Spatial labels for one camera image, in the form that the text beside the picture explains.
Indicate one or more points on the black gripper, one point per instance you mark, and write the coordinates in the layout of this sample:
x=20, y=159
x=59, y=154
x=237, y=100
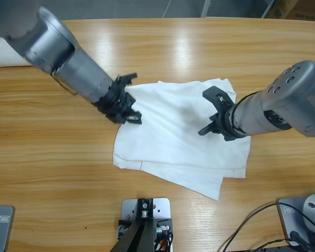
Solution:
x=227, y=123
x=115, y=105

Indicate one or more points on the white T-shirt with black print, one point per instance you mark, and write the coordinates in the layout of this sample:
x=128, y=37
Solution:
x=173, y=136

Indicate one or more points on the white mounting block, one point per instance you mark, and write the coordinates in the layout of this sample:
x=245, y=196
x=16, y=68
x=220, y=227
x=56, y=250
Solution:
x=163, y=207

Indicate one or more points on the white metal leg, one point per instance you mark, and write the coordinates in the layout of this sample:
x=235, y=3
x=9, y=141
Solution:
x=206, y=8
x=267, y=8

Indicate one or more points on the cardboard box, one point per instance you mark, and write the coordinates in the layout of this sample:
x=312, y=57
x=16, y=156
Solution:
x=304, y=8

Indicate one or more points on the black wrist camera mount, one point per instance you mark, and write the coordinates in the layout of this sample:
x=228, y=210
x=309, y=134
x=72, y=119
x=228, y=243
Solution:
x=127, y=77

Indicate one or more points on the dark camera post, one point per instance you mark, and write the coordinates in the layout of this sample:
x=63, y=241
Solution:
x=139, y=236

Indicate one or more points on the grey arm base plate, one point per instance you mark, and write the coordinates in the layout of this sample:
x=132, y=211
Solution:
x=287, y=223
x=2, y=233

